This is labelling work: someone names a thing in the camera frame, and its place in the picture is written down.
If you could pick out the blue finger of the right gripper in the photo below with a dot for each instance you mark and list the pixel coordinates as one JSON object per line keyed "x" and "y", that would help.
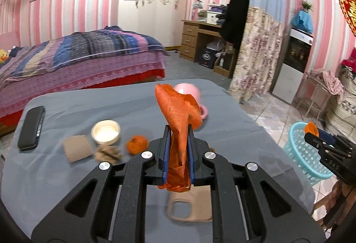
{"x": 313, "y": 140}
{"x": 328, "y": 138}

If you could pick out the orange peel piece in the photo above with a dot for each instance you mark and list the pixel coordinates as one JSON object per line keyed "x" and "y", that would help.
{"x": 310, "y": 127}

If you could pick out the floral curtain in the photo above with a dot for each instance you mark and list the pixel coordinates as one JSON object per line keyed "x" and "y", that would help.
{"x": 258, "y": 55}

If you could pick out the black phone case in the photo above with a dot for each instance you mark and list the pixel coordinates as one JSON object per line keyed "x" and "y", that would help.
{"x": 31, "y": 129}

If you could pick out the blue cloth covered item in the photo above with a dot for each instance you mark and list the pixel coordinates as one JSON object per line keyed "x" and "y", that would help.
{"x": 302, "y": 20}

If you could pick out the wooden desk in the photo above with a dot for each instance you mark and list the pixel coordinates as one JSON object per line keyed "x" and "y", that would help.
{"x": 203, "y": 44}

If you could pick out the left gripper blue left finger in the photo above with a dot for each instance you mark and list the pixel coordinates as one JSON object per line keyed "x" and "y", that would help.
{"x": 166, "y": 153}

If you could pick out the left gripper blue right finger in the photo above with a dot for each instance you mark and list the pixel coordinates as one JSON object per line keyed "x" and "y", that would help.
{"x": 190, "y": 142}

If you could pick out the crumpled brown paper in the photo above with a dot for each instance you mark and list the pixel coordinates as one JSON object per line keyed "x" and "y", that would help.
{"x": 108, "y": 153}

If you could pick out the bed with purple quilt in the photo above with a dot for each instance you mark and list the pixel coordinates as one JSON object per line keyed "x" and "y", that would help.
{"x": 96, "y": 59}

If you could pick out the light blue trash basket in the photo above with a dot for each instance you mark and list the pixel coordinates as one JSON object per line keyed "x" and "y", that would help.
{"x": 305, "y": 156}

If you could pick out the orange peel ball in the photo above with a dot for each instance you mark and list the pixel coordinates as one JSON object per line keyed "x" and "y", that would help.
{"x": 137, "y": 144}

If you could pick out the yellow plush toy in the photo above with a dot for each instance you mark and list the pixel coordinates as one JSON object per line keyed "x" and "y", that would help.
{"x": 4, "y": 55}

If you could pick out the pink cloth on rack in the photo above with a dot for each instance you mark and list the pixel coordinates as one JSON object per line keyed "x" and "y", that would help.
{"x": 332, "y": 83}

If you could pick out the white paper cup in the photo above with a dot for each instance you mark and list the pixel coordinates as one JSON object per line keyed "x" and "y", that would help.
{"x": 106, "y": 132}

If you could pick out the black hanging coat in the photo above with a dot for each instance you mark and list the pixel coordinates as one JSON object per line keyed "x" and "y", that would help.
{"x": 232, "y": 29}

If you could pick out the orange plastic wrapper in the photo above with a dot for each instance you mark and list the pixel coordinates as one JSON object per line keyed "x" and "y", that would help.
{"x": 179, "y": 110}

